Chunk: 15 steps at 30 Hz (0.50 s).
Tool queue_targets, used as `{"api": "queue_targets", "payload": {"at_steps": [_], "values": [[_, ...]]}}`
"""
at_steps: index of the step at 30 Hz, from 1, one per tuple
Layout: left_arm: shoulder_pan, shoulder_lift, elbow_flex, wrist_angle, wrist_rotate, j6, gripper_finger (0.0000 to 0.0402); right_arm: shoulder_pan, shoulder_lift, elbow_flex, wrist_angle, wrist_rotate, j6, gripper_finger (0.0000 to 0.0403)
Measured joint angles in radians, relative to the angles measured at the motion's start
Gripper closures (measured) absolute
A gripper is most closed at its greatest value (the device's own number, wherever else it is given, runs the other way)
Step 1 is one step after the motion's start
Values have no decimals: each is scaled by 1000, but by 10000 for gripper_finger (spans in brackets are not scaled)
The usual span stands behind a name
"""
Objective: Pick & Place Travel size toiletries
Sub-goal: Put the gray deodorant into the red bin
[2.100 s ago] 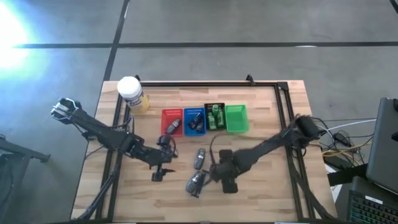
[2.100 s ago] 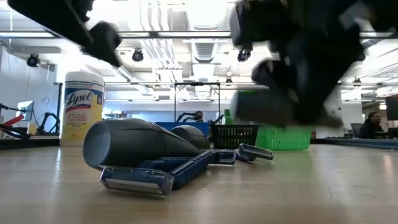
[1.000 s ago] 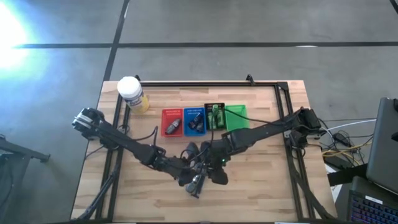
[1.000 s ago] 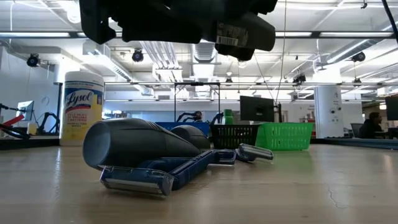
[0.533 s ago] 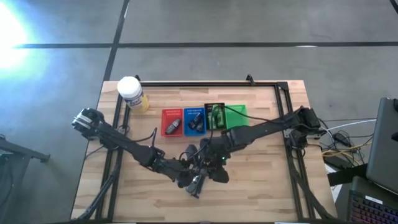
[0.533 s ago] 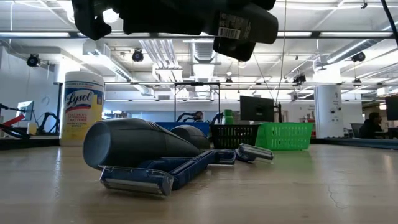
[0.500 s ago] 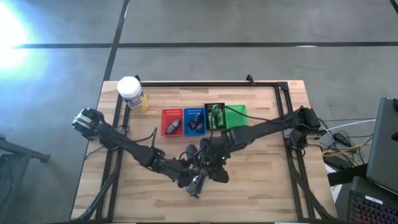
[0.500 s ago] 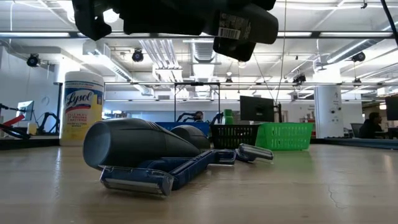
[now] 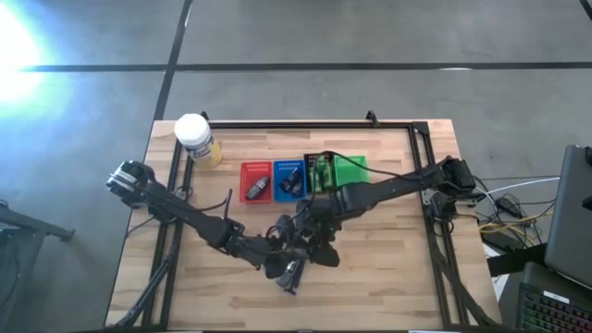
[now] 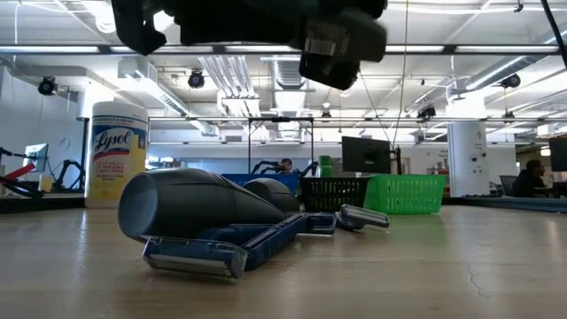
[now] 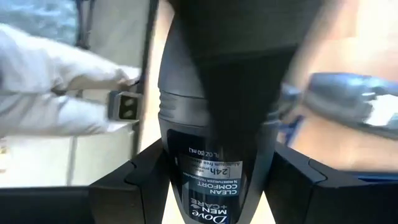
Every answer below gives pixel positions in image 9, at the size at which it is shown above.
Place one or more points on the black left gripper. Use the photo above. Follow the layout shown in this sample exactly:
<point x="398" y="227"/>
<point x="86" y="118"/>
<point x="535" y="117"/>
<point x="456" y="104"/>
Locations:
<point x="254" y="252"/>

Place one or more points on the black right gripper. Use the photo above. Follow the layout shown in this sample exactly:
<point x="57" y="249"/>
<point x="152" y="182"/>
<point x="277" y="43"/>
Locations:
<point x="324" y="224"/>

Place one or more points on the grey body wash bottle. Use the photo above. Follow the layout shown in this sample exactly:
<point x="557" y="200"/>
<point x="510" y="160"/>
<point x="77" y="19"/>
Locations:
<point x="290" y="274"/>
<point x="257" y="187"/>

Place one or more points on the blue disposable razor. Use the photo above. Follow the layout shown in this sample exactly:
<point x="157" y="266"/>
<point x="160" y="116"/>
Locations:
<point x="291" y="290"/>

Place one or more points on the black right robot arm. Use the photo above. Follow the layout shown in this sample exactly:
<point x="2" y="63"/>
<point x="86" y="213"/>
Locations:
<point x="393" y="187"/>

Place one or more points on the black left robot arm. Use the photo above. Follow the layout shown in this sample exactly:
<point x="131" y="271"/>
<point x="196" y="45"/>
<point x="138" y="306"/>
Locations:
<point x="194" y="217"/>

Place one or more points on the green travel bottle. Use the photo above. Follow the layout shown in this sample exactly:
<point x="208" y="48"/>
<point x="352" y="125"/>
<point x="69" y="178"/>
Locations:
<point x="319" y="162"/>
<point x="316" y="179"/>
<point x="327" y="176"/>

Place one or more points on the blue plastic basket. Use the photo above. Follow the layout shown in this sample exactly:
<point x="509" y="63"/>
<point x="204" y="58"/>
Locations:
<point x="277" y="196"/>

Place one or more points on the green plastic basket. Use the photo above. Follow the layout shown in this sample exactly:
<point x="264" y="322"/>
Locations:
<point x="351" y="170"/>

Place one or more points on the black plastic basket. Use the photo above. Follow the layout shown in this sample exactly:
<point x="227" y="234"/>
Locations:
<point x="309" y="159"/>

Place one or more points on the red plastic basket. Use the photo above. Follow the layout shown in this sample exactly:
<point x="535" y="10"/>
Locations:
<point x="245" y="168"/>

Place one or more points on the black table clamp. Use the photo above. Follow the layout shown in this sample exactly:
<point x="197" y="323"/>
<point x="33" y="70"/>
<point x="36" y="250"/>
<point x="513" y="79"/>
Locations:
<point x="371" y="118"/>
<point x="204" y="115"/>

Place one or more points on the yellow wipes canister white lid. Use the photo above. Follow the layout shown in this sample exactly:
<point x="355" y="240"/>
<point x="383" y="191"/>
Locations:
<point x="192" y="131"/>

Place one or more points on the black power adapter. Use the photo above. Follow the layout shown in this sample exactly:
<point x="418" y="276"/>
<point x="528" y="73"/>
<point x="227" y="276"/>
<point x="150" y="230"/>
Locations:
<point x="509" y="206"/>

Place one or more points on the black backlit keyboard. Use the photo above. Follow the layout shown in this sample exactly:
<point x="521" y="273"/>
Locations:
<point x="555" y="310"/>

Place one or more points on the black metal stand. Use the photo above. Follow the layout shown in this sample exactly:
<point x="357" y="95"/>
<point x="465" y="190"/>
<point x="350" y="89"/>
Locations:
<point x="32" y="226"/>

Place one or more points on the grey laptop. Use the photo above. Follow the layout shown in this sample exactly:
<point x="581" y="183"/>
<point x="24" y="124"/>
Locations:
<point x="571" y="213"/>

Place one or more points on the black aluminium table frame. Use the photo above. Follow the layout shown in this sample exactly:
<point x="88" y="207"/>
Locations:
<point x="300" y="125"/>

